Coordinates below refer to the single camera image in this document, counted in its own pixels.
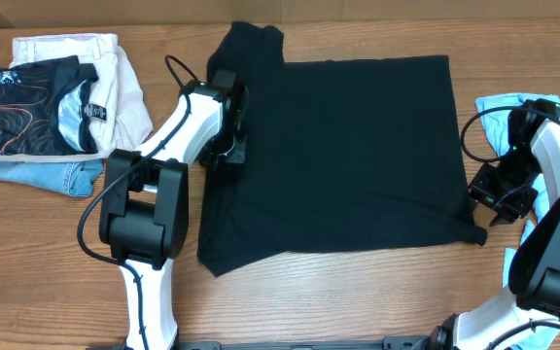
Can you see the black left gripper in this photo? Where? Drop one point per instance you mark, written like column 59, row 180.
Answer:
column 238, row 155

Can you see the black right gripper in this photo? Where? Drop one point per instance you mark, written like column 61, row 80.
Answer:
column 516, row 208

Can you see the plain black t-shirt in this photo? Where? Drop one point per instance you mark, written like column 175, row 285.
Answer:
column 341, row 156

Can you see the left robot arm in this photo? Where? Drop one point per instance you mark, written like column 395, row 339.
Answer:
column 144, row 217

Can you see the beige folded trousers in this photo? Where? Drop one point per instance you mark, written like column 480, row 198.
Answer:
column 128, row 123

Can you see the light blue crumpled garment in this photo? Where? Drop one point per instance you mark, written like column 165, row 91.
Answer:
column 503, row 121

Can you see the blue folded jeans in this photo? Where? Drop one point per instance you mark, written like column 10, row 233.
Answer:
column 74, row 179

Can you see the black patterned folded shirt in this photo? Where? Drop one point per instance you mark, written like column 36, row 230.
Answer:
column 45, row 110

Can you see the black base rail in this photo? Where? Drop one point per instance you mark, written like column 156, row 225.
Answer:
column 415, row 342

